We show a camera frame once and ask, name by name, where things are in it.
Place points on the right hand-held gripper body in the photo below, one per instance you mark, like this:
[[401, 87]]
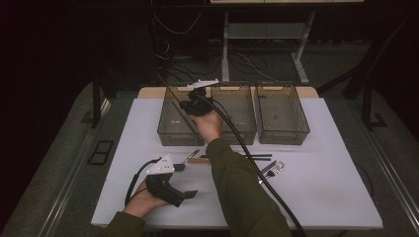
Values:
[[197, 107]]

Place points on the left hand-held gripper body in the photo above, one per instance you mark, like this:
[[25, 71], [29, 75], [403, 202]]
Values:
[[163, 191]]

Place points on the dark metal spoon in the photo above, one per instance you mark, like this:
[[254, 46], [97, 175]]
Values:
[[191, 156]]

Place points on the translucent grey plastic bin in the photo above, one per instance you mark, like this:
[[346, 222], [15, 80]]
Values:
[[237, 108], [171, 131], [283, 115]]

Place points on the person's right hand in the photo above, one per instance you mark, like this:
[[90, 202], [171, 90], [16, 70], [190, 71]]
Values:
[[207, 126]]

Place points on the person's left hand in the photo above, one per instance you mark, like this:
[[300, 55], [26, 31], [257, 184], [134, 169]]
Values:
[[140, 204]]

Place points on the wooden table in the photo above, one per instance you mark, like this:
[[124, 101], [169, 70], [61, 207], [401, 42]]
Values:
[[148, 93]]

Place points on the white metal desk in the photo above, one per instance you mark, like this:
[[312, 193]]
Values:
[[225, 49]]

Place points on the black metal stand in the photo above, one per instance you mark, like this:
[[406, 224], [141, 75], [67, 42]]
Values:
[[96, 105], [366, 105]]

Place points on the black floor socket frame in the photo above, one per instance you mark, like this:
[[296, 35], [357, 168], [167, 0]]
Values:
[[100, 152]]

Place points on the metal floor rail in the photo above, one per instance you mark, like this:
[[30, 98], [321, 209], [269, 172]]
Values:
[[66, 194], [395, 179]]

